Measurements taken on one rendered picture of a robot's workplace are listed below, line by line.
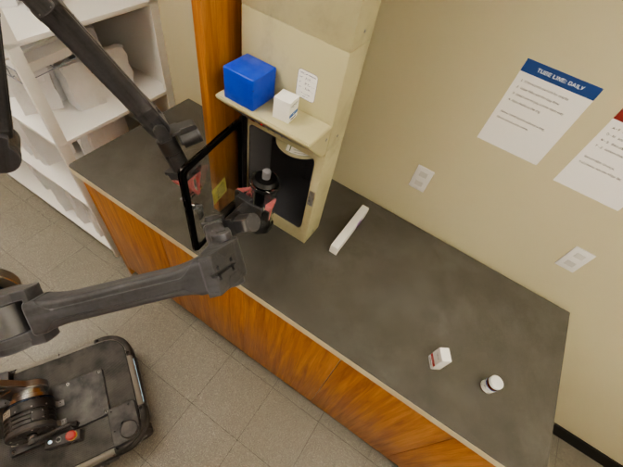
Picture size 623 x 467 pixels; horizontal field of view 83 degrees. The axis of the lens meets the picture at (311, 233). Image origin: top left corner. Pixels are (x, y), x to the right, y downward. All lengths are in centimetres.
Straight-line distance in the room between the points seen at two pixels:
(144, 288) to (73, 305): 12
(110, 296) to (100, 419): 133
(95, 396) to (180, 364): 45
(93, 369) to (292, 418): 102
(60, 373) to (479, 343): 183
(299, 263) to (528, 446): 94
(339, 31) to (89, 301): 75
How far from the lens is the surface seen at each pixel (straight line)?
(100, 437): 196
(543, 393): 154
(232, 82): 102
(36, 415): 190
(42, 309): 75
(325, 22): 93
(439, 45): 130
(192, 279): 64
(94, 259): 265
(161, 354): 225
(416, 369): 131
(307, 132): 97
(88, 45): 100
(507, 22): 125
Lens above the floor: 209
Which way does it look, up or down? 52 degrees down
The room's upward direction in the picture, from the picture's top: 15 degrees clockwise
